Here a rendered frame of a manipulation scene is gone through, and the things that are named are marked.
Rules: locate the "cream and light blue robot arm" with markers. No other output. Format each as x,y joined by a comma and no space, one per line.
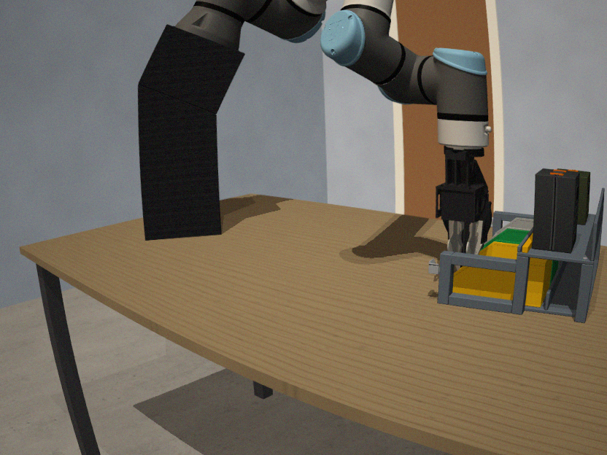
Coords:
358,38

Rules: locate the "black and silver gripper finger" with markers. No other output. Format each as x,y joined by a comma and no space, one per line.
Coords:
479,230
454,229

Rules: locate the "yellow flat bar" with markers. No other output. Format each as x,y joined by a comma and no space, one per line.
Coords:
528,244

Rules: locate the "yellow bin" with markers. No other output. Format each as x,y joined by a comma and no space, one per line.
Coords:
500,284

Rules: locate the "grey metal rack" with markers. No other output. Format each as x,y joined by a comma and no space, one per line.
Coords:
562,296

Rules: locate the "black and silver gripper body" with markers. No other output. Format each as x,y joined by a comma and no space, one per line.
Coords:
460,193

